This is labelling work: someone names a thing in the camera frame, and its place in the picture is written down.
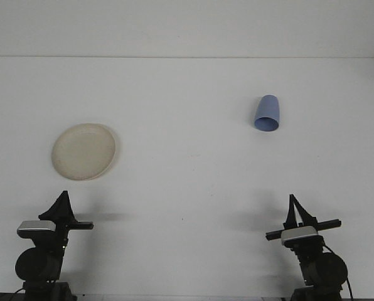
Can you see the pale blue cup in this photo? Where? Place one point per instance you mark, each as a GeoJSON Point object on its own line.
{"type": "Point", "coordinates": [267, 109]}

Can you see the pale round plate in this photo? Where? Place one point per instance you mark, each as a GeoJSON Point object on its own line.
{"type": "Point", "coordinates": [83, 153]}

